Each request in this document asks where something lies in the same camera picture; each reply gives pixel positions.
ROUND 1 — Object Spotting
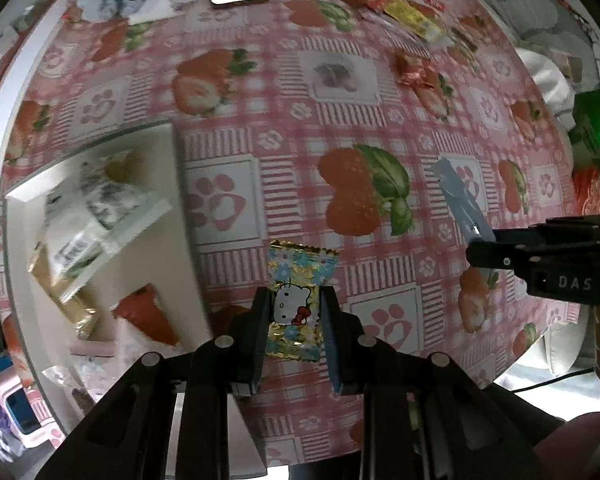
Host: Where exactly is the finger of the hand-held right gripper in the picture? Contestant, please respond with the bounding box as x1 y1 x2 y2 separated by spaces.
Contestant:
492 225 551 246
466 241 533 271

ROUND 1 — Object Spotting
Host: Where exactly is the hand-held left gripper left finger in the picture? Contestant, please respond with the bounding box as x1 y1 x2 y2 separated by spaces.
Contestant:
35 287 273 480

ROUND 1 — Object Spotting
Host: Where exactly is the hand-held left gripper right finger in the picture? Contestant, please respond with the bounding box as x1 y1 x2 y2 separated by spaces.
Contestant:
320 284 556 480

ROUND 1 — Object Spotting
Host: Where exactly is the cartoon cat candy packet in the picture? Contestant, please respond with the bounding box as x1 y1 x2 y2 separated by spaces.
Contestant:
266 240 341 363

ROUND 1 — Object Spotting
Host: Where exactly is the light blue snack packet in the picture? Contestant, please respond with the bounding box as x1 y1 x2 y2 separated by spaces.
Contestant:
426 157 496 243

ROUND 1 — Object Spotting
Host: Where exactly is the white storage box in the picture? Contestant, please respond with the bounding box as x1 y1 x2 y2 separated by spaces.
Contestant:
2 122 218 411

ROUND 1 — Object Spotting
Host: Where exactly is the person's right forearm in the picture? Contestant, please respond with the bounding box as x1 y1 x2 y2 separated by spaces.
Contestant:
530 407 600 480

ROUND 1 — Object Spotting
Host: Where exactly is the red patterned cloth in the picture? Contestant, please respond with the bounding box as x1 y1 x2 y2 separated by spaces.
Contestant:
572 167 600 216

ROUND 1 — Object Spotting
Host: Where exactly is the white cushion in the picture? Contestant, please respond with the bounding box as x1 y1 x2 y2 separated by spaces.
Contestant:
542 305 600 376

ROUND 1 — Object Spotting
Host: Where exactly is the flat red packet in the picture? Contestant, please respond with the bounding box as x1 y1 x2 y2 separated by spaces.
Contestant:
112 284 181 348

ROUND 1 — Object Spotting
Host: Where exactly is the white crumpled cloth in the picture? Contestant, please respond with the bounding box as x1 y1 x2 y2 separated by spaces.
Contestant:
517 47 578 116

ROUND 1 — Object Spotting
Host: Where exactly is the white packet with dark print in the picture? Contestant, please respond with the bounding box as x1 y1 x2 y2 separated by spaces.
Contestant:
80 160 173 231

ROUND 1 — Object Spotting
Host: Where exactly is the gold snack packet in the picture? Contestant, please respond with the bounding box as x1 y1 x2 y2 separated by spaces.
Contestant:
27 245 101 333

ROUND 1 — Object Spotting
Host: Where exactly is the white and green packet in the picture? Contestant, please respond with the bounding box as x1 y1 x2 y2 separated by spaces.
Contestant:
45 210 118 281

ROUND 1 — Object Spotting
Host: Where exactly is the red foil wrapper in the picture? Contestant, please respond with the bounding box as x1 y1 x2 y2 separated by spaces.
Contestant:
395 50 441 88

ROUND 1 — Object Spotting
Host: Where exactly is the grey striped sofa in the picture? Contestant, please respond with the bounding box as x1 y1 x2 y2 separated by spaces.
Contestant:
460 0 600 91

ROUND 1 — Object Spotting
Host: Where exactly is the large yellow snack packet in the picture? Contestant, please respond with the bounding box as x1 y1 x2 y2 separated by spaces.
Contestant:
380 0 443 46

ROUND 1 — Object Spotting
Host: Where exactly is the black cable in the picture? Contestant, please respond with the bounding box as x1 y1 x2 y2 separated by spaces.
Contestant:
510 367 596 393

